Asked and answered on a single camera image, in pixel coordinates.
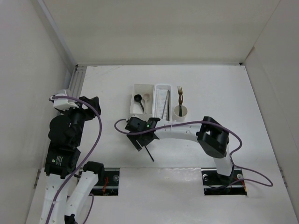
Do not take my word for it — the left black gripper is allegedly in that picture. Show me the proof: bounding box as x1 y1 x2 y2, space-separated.
60 96 100 146

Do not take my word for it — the black spoon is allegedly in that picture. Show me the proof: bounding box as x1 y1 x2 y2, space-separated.
134 94 144 112

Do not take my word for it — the cream wooden spoon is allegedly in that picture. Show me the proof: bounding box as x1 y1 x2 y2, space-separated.
142 93 150 114

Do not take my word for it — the dark thin chopstick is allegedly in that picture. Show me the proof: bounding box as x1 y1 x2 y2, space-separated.
144 146 155 162

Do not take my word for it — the brown wooden fork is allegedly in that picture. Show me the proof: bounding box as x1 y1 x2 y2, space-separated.
178 95 183 117

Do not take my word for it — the gold fork black handle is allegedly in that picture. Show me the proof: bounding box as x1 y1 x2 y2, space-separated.
178 86 183 117

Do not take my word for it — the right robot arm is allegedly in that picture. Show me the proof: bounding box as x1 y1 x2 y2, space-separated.
125 116 234 184

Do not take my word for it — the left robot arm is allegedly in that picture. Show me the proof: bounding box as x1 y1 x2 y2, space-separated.
39 93 105 224

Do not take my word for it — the white square box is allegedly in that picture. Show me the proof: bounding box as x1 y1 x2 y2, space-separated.
129 84 155 119

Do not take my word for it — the white perforated basket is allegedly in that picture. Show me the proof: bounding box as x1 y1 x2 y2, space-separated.
153 84 172 119

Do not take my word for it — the cream paper cup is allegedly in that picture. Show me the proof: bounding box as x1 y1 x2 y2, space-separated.
172 105 188 122

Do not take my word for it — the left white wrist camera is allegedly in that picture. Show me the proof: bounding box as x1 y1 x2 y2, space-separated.
50 89 79 112

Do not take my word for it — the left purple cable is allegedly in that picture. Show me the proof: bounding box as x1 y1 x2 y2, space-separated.
44 95 103 224

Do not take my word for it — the aluminium rail frame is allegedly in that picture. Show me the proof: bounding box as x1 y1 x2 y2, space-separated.
46 64 87 168

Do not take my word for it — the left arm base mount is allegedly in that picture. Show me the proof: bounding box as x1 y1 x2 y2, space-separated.
91 168 120 196

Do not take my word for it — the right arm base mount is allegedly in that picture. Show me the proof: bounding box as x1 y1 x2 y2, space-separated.
201 168 247 196

